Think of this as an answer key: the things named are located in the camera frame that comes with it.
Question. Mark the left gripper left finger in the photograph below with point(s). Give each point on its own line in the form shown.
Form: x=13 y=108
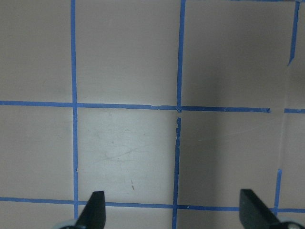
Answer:
x=93 y=215

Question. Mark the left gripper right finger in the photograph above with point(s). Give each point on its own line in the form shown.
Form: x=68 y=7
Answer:
x=253 y=213

